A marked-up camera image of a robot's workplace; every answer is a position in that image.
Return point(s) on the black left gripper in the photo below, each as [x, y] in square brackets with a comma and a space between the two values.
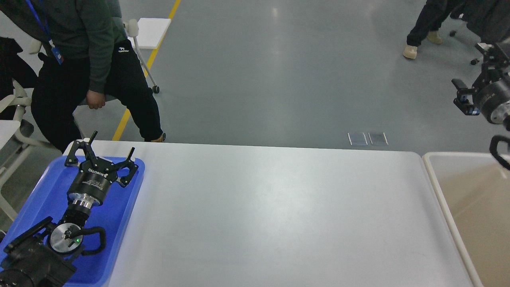
[92, 180]

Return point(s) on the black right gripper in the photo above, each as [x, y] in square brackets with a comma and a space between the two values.
[492, 100]

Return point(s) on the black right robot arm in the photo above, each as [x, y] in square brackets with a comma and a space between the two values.
[493, 62]

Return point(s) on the blue plastic tray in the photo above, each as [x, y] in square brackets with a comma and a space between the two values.
[71, 215]

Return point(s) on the beige plastic bin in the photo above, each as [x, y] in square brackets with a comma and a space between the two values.
[473, 191]

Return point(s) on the chair with dark coat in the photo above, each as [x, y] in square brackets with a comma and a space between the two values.
[488, 19]

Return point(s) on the walking person dark trousers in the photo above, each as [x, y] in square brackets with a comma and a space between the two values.
[427, 25]

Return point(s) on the white chair at left edge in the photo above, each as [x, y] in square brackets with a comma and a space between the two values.
[16, 77]

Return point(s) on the right metal floor plate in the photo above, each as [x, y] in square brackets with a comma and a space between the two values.
[378, 138]

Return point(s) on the metal floor plate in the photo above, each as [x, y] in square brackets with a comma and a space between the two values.
[357, 139]
[378, 138]

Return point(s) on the seated person green sweater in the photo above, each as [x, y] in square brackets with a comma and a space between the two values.
[87, 57]

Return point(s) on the left metal floor plate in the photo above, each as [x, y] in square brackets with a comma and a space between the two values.
[357, 139]

